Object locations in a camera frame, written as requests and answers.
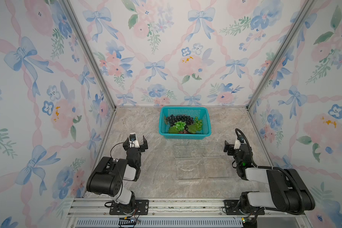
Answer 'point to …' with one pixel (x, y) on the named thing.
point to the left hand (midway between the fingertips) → (137, 136)
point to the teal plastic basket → (170, 132)
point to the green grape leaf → (192, 128)
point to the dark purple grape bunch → (171, 119)
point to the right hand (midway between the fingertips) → (233, 135)
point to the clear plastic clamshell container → (187, 157)
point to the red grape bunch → (184, 132)
